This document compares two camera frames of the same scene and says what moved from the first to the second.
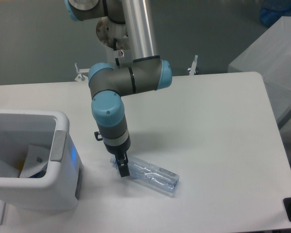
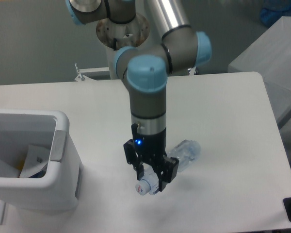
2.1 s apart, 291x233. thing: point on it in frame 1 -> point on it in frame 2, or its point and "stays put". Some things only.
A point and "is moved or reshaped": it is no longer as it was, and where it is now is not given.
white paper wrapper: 37,158 stays put
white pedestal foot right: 193,67 stays put
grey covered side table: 276,56 stays put
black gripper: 118,150 -> 151,148
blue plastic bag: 273,10 stays put
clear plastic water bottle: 161,178 is moved or reshaped
